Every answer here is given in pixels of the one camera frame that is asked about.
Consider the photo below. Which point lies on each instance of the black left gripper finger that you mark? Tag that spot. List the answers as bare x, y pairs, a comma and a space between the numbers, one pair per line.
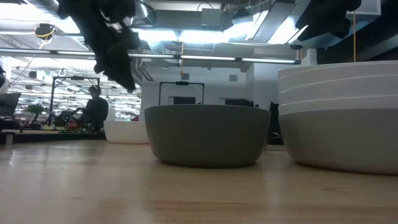
121, 73
101, 66

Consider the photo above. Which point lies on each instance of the large white bowl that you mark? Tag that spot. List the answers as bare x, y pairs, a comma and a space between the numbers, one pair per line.
342, 91

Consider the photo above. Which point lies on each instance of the person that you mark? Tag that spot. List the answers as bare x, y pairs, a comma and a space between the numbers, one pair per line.
96, 109

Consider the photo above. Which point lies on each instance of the black rig frame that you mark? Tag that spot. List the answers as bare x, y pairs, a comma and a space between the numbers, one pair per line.
53, 93
182, 83

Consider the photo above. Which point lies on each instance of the horizontal light bar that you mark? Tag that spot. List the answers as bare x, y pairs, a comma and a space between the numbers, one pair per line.
202, 57

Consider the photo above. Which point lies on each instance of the grey monitor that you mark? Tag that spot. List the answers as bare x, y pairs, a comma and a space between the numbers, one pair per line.
9, 104

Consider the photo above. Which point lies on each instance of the small green leafy plant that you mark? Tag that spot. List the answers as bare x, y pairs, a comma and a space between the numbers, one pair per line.
35, 110

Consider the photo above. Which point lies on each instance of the white and grey two-tone bowl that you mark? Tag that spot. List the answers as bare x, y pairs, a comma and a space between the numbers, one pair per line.
342, 140

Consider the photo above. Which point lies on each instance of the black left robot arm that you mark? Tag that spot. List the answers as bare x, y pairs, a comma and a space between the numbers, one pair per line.
93, 7

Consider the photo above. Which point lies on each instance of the black ceiling dome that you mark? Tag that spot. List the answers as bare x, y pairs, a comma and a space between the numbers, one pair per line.
44, 31

